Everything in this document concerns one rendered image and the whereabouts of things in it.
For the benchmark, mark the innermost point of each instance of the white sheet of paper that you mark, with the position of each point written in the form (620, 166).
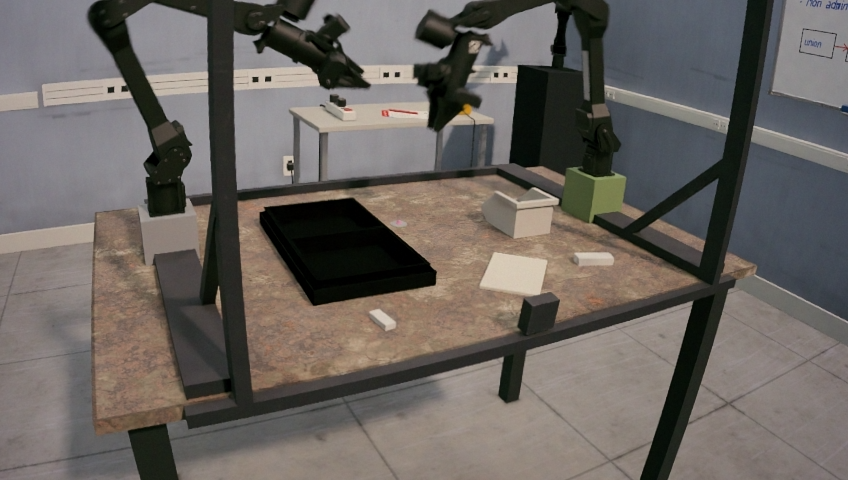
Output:
(514, 274)

